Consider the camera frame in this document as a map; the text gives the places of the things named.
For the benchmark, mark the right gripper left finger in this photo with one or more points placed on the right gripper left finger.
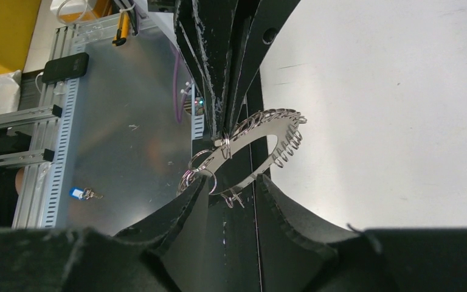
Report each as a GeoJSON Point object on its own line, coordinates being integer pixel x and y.
{"type": "Point", "coordinates": [163, 252]}

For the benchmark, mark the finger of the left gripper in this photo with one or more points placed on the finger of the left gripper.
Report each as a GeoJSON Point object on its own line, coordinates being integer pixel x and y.
{"type": "Point", "coordinates": [254, 34]}
{"type": "Point", "coordinates": [203, 32]}

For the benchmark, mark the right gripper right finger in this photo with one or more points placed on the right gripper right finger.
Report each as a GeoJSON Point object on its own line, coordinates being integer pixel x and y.
{"type": "Point", "coordinates": [300, 251]}

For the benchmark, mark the spare key with blue tag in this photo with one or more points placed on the spare key with blue tag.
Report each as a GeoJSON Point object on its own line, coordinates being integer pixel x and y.
{"type": "Point", "coordinates": [84, 194]}

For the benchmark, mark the left circuit board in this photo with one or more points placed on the left circuit board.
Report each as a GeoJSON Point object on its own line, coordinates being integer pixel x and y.
{"type": "Point", "coordinates": [194, 106]}

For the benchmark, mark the black power bank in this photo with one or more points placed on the black power bank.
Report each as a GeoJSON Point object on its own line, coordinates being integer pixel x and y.
{"type": "Point", "coordinates": [65, 68]}

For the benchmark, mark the white slotted cable duct left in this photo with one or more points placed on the white slotted cable duct left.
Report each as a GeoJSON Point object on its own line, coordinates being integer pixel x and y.
{"type": "Point", "coordinates": [59, 181]}

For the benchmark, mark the yellow handled tool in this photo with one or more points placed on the yellow handled tool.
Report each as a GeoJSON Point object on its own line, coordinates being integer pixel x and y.
{"type": "Point", "coordinates": [123, 28]}

